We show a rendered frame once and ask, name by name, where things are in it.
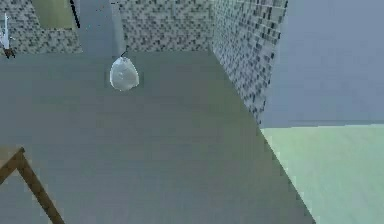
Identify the pale grey rounded bin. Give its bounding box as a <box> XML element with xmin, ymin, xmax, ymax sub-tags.
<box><xmin>109</xmin><ymin>56</ymin><xmax>140</xmax><ymax>92</ymax></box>

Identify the brown wooden table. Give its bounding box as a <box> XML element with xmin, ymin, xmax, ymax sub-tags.
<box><xmin>0</xmin><ymin>146</ymin><xmax>67</xmax><ymax>224</ymax></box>

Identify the white thin object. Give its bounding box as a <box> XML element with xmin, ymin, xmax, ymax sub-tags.
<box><xmin>0</xmin><ymin>13</ymin><xmax>17</xmax><ymax>60</ymax></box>

